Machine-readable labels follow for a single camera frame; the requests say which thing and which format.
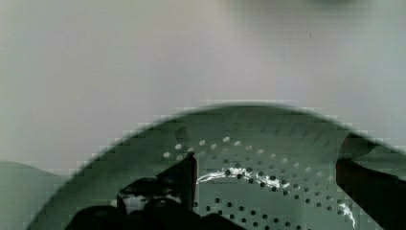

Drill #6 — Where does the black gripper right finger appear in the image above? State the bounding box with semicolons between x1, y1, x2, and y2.
335;159;406;230

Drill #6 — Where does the green plastic strainer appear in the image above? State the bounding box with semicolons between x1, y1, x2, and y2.
27;103;406;230

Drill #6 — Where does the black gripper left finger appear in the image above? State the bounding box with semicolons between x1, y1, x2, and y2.
116;151;197;216

